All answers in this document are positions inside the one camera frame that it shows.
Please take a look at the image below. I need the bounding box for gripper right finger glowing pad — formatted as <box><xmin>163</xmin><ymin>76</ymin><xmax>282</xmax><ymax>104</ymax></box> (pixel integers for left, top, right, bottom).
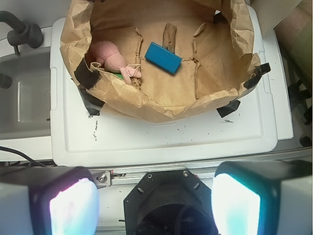
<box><xmin>211</xmin><ymin>160</ymin><xmax>313</xmax><ymax>235</ymax></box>

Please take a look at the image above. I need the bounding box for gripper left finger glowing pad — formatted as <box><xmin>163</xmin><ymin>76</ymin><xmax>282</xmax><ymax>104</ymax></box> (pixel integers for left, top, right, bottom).
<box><xmin>0</xmin><ymin>166</ymin><xmax>99</xmax><ymax>235</ymax></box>

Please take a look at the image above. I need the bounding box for green block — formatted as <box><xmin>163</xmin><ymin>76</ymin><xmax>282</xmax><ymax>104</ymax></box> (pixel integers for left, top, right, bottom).
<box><xmin>114</xmin><ymin>73</ymin><xmax>124</xmax><ymax>80</ymax></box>

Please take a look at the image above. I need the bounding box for blue rectangular block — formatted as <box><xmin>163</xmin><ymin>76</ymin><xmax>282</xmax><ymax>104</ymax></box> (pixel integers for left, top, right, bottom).
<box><xmin>145</xmin><ymin>42</ymin><xmax>182</xmax><ymax>74</ymax></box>

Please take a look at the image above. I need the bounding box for white plastic bin lid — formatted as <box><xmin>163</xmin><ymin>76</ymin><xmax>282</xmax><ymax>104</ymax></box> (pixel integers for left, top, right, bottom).
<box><xmin>50</xmin><ymin>18</ymin><xmax>278</xmax><ymax>167</ymax></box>

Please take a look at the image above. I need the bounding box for black tape right lower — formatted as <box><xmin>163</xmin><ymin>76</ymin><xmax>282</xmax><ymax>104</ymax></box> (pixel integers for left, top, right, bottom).
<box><xmin>217</xmin><ymin>100</ymin><xmax>241</xmax><ymax>118</ymax></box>

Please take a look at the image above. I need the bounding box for black tape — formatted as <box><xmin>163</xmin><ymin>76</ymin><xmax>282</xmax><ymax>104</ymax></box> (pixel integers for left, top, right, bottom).
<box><xmin>217</xmin><ymin>100</ymin><xmax>241</xmax><ymax>118</ymax></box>
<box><xmin>78</xmin><ymin>89</ymin><xmax>105</xmax><ymax>116</ymax></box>
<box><xmin>74</xmin><ymin>58</ymin><xmax>101</xmax><ymax>90</ymax></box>
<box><xmin>244</xmin><ymin>63</ymin><xmax>271</xmax><ymax>90</ymax></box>

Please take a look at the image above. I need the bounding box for grey sink basin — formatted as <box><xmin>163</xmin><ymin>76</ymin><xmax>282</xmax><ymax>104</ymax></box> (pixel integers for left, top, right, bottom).
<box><xmin>0</xmin><ymin>47</ymin><xmax>51</xmax><ymax>140</ymax></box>

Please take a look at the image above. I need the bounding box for black tape left lower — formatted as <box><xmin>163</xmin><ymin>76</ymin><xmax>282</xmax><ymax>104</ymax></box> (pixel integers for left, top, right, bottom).
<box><xmin>78</xmin><ymin>89</ymin><xmax>105</xmax><ymax>116</ymax></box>

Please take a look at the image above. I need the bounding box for black tape left upper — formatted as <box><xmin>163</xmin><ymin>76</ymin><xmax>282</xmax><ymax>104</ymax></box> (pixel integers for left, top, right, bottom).
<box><xmin>74</xmin><ymin>58</ymin><xmax>101</xmax><ymax>90</ymax></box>

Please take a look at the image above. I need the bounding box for black tape right upper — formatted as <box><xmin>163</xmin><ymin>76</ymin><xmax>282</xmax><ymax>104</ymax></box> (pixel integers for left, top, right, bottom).
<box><xmin>244</xmin><ymin>63</ymin><xmax>271</xmax><ymax>90</ymax></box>

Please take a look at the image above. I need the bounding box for pink plush toy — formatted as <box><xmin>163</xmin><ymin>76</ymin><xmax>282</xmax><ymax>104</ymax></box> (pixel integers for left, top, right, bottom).
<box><xmin>89</xmin><ymin>41</ymin><xmax>142</xmax><ymax>84</ymax></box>

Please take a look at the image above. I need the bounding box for black faucet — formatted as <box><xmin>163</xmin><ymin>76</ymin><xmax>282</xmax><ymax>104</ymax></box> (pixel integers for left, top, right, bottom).
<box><xmin>0</xmin><ymin>11</ymin><xmax>44</xmax><ymax>56</ymax></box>

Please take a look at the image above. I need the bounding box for brown paper bag liner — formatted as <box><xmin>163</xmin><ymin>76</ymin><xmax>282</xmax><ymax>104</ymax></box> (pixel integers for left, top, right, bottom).
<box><xmin>60</xmin><ymin>0</ymin><xmax>260</xmax><ymax>123</ymax></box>

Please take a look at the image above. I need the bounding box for brown wood piece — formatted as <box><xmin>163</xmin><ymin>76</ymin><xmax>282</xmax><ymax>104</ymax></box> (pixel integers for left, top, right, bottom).
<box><xmin>162</xmin><ymin>23</ymin><xmax>177</xmax><ymax>53</ymax></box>

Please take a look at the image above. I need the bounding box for aluminium rail with bracket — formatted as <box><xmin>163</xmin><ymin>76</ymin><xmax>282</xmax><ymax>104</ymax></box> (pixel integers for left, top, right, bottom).
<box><xmin>91</xmin><ymin>165</ymin><xmax>217</xmax><ymax>189</ymax></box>

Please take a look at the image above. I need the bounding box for black cable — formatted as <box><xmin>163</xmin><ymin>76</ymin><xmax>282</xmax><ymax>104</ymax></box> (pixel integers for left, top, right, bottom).
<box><xmin>0</xmin><ymin>145</ymin><xmax>53</xmax><ymax>167</ymax></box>

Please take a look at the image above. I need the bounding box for black octagonal mount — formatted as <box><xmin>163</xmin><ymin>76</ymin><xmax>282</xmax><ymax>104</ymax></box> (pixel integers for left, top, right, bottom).
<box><xmin>123</xmin><ymin>169</ymin><xmax>219</xmax><ymax>235</ymax></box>

